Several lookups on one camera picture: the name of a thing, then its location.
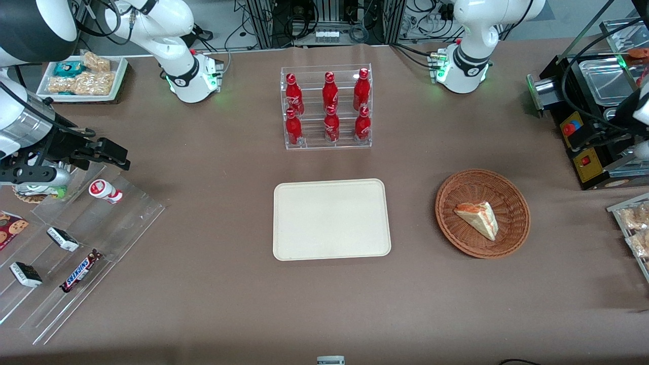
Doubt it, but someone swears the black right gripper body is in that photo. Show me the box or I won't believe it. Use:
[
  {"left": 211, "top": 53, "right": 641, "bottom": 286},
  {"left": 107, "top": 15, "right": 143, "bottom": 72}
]
[{"left": 20, "top": 127, "right": 104, "bottom": 171}]

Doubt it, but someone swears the teal snack packet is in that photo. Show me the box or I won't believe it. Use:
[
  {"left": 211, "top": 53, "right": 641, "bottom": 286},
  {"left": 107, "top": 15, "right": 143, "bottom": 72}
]
[{"left": 53, "top": 61, "right": 85, "bottom": 78}]

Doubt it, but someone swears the clear acrylic stepped shelf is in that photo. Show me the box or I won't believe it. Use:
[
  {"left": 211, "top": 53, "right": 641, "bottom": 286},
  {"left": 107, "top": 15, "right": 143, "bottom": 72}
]
[{"left": 0, "top": 161, "right": 166, "bottom": 346}]

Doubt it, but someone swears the clear wrapped snack pack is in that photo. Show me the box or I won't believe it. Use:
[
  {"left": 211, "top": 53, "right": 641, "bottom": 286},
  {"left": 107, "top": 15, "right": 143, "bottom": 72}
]
[
  {"left": 620, "top": 203, "right": 649, "bottom": 232},
  {"left": 626, "top": 231, "right": 649, "bottom": 257}
]

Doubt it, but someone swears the snickers chocolate bar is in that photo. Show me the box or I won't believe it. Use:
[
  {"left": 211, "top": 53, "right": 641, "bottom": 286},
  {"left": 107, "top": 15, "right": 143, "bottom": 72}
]
[{"left": 60, "top": 249, "right": 104, "bottom": 294}]

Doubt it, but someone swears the small black white box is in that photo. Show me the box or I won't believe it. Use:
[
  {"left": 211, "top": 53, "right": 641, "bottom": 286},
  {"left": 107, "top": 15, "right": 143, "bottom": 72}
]
[
  {"left": 47, "top": 227, "right": 80, "bottom": 252},
  {"left": 9, "top": 261, "right": 44, "bottom": 288}
]

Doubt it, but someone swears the cream rectangular tray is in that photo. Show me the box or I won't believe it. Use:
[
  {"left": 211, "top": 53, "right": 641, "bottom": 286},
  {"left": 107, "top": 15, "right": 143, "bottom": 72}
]
[{"left": 273, "top": 178, "right": 392, "bottom": 261}]

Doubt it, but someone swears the large rice cracker pack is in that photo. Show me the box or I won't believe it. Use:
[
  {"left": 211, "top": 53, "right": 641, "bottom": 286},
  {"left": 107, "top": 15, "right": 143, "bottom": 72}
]
[{"left": 48, "top": 71, "right": 117, "bottom": 96}]

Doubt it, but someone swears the clear acrylic bottle rack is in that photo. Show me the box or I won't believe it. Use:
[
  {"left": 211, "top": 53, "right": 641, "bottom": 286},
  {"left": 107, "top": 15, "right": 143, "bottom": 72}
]
[{"left": 280, "top": 64, "right": 373, "bottom": 151}]

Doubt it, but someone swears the white snack tray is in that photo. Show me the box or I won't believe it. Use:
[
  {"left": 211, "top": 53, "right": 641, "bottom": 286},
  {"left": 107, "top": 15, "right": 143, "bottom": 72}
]
[{"left": 35, "top": 53, "right": 128, "bottom": 103}]

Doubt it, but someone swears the black looping cable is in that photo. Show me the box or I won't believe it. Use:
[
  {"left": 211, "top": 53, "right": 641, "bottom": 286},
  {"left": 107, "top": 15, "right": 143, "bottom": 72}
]
[{"left": 558, "top": 18, "right": 649, "bottom": 135}]

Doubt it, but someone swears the cookie pack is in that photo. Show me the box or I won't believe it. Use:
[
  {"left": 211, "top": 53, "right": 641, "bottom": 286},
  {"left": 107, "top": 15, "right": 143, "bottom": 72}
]
[{"left": 0, "top": 210, "right": 30, "bottom": 252}]

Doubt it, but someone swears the grey tray with snacks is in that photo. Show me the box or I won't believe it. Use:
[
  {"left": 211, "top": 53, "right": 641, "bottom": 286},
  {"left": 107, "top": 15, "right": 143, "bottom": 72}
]
[{"left": 606, "top": 193, "right": 649, "bottom": 283}]

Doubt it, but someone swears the red cola bottle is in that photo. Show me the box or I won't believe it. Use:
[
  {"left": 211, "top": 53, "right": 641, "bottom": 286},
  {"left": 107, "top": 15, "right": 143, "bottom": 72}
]
[
  {"left": 285, "top": 108, "right": 304, "bottom": 147},
  {"left": 323, "top": 105, "right": 341, "bottom": 143},
  {"left": 285, "top": 73, "right": 305, "bottom": 116},
  {"left": 354, "top": 106, "right": 371, "bottom": 142},
  {"left": 353, "top": 68, "right": 371, "bottom": 111},
  {"left": 322, "top": 71, "right": 339, "bottom": 110}
]

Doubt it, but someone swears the shiny metal tray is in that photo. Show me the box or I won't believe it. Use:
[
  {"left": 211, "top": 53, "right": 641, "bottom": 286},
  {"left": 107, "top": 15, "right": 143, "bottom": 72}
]
[{"left": 578, "top": 56, "right": 641, "bottom": 108}]

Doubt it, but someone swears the black sealing machine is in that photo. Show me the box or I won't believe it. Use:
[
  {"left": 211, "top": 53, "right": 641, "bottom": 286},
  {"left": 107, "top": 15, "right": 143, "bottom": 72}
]
[{"left": 526, "top": 51, "right": 649, "bottom": 191}]

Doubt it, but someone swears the aluminium frame rack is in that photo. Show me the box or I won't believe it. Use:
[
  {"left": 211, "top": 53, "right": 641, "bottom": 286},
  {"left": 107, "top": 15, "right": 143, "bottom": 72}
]
[{"left": 245, "top": 0, "right": 407, "bottom": 49}]

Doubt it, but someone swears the small rice cracker pack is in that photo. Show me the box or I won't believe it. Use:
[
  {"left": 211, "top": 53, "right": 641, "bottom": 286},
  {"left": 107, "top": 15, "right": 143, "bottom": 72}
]
[{"left": 83, "top": 51, "right": 112, "bottom": 72}]

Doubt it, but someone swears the white red yogurt bottle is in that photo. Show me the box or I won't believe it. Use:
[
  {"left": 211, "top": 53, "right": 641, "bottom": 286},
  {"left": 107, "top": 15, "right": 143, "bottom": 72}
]
[{"left": 89, "top": 179, "right": 124, "bottom": 204}]

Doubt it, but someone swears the clear plastic tray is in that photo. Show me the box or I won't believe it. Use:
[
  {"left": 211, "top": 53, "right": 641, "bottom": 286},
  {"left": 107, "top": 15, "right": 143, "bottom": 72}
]
[{"left": 600, "top": 18, "right": 649, "bottom": 56}]

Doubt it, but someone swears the triangle sandwich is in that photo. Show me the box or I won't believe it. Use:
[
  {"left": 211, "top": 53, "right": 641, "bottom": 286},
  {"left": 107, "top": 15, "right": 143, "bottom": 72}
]
[{"left": 453, "top": 201, "right": 499, "bottom": 242}]

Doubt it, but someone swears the brown wicker basket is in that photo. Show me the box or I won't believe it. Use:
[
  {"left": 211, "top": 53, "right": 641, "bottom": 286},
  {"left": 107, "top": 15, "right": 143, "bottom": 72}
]
[{"left": 435, "top": 169, "right": 531, "bottom": 260}]

